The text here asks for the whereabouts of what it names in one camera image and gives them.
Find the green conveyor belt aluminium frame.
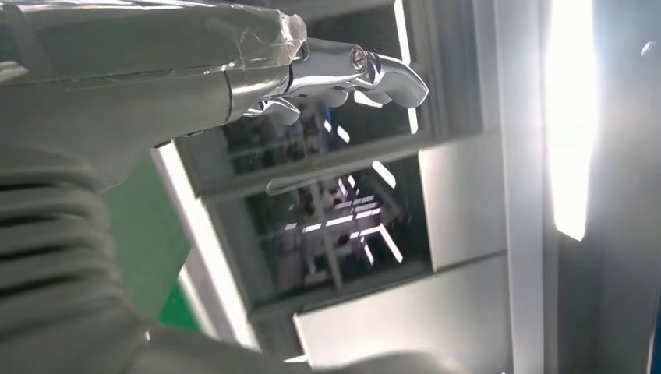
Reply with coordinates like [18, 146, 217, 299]
[103, 142, 262, 353]

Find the glass partition aluminium frame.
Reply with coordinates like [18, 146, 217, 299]
[172, 0, 549, 374]

